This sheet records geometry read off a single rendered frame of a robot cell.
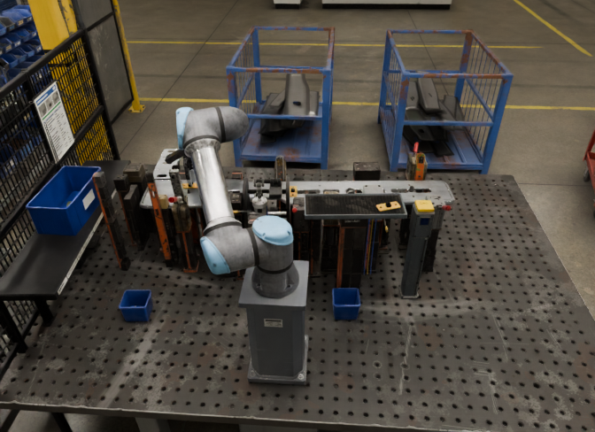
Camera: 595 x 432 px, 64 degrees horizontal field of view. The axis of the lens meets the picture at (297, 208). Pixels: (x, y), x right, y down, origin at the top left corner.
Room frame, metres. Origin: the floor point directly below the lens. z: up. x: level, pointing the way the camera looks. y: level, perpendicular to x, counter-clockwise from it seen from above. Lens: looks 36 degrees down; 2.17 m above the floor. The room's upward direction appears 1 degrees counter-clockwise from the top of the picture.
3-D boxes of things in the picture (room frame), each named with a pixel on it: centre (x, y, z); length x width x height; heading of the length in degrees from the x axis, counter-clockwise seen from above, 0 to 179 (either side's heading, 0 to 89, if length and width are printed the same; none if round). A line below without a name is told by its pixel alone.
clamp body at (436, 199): (1.60, -0.57, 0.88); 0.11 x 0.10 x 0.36; 0
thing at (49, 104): (1.87, 1.04, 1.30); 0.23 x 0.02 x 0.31; 0
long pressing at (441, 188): (1.77, 0.00, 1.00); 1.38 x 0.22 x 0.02; 90
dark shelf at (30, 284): (1.57, 0.92, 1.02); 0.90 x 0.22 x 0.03; 0
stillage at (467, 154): (3.96, -1.21, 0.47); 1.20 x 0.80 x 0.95; 177
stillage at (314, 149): (4.11, 0.08, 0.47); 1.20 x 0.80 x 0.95; 174
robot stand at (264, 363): (1.10, 0.07, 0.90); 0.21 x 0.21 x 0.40; 86
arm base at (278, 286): (1.10, 0.07, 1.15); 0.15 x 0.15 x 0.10
